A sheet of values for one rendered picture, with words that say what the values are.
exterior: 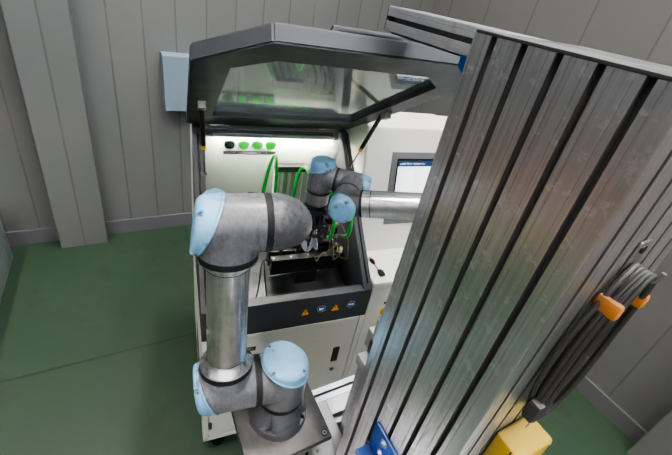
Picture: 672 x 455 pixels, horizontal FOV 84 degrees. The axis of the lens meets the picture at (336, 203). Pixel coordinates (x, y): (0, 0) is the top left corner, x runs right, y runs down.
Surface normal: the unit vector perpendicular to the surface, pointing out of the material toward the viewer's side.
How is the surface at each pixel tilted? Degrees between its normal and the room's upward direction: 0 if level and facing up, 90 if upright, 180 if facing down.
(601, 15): 90
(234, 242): 82
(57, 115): 90
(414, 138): 76
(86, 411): 0
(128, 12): 90
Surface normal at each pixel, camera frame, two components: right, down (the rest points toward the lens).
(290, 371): 0.29, -0.84
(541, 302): -0.87, 0.10
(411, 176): 0.37, 0.31
